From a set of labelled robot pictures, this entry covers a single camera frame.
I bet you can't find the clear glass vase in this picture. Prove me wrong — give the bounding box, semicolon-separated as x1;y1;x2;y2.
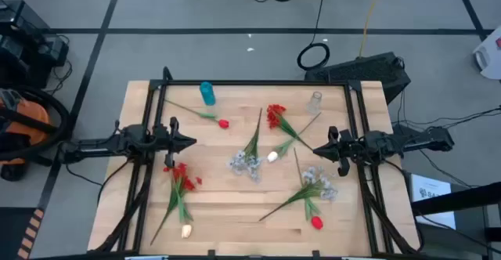
305;91;323;115

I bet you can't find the black floor mat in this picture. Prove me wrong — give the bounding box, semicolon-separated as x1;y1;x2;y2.
0;207;36;260

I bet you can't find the teal glass vase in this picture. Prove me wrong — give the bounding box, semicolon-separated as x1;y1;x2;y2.
199;81;217;107

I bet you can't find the black equipment case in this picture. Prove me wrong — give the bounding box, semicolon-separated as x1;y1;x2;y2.
0;0;51;42
0;32;70;91

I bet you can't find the white plastic device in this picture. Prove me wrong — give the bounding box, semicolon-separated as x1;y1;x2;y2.
471;24;501;81

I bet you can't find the orange shop vacuum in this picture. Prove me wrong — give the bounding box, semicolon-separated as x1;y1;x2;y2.
0;87;54;182

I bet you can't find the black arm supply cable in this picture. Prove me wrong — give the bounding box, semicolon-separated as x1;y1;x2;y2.
393;105;501;130
64;160;134;206
418;150;482;189

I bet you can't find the long black floor cable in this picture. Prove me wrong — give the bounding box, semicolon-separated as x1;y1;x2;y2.
311;0;329;45

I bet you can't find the yellow cable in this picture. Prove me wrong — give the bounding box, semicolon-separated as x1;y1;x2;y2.
358;0;388;60

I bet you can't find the white artificial tulip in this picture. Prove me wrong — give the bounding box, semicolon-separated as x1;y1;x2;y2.
266;111;323;164

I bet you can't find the red artificial tulip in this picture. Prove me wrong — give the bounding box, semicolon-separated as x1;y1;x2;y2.
164;98;231;130
293;147;325;231

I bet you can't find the cream-white artificial tulip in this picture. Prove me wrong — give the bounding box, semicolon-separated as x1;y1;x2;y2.
174;181;194;240

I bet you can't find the red small-blossom flower bunch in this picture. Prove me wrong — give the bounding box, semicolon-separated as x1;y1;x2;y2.
265;103;315;151
149;161;204;247

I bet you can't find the white printed box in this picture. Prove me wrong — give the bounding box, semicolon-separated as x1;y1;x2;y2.
409;172;458;230

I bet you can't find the black computer tower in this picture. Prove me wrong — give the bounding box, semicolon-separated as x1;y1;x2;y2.
304;51;412;105

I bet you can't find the black metal bar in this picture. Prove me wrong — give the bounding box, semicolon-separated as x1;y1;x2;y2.
410;181;501;216

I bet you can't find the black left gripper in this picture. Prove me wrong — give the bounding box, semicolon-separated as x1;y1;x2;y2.
154;117;197;170

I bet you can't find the black vacuum hose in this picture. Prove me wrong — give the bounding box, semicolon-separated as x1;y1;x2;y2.
0;83;72;163

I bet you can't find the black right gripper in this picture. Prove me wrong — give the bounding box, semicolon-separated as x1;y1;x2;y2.
312;125;367;178

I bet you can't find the white-blue blossom flower bunch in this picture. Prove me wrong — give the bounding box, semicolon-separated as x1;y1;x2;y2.
258;165;339;222
225;107;264;184

